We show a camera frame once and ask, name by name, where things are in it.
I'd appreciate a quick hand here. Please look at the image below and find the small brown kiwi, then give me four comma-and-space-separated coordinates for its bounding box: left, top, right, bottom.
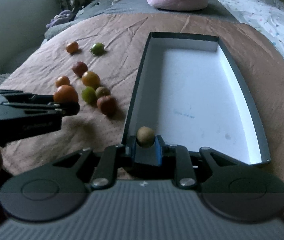
95, 86, 111, 99

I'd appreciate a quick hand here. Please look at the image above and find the small orange mandarin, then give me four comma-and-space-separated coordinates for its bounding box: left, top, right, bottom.
66, 41, 79, 54

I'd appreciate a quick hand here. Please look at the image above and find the large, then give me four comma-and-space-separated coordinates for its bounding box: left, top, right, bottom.
53, 85, 79, 103

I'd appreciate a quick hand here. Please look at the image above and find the grey bed sheet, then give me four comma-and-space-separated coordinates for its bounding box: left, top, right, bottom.
104, 0, 238, 23

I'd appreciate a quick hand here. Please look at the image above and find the pink brown bed cover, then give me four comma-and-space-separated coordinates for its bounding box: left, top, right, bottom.
1, 13, 284, 181

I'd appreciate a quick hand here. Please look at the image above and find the green lime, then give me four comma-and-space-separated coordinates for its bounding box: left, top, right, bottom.
90, 42, 105, 56
81, 86, 96, 104

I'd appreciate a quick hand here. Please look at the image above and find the grey plush toy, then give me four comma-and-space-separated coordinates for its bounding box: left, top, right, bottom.
44, 0, 112, 41

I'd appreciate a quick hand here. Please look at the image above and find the dark grey open box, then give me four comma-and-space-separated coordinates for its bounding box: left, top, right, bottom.
122, 32, 271, 165

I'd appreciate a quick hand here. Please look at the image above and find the dark red plum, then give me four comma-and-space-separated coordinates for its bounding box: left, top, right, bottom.
72, 61, 88, 78
96, 95, 117, 118

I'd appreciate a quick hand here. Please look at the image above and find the purple plush toy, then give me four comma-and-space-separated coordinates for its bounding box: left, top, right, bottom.
46, 10, 73, 29

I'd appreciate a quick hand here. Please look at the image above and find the yellow-orange orange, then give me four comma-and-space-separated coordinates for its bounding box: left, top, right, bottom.
81, 71, 101, 89

